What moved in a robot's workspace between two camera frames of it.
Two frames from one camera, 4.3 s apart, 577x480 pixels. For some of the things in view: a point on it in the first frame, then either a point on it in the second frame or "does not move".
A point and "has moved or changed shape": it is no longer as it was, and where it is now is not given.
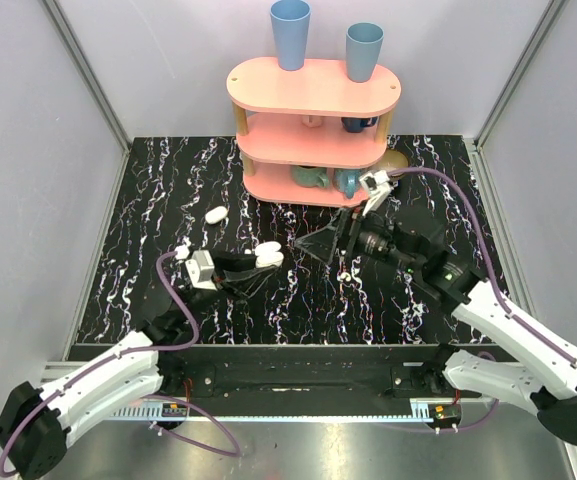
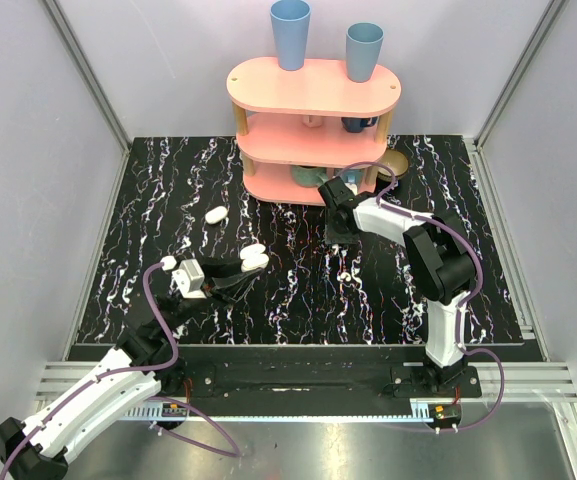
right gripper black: (322, 242) to (346, 239)
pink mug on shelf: (312, 120) does not move
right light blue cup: (363, 46) does not move
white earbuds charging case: (267, 254) has moved or changed shape
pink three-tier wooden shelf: (309, 135) does not move
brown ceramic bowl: (395, 159) does not move
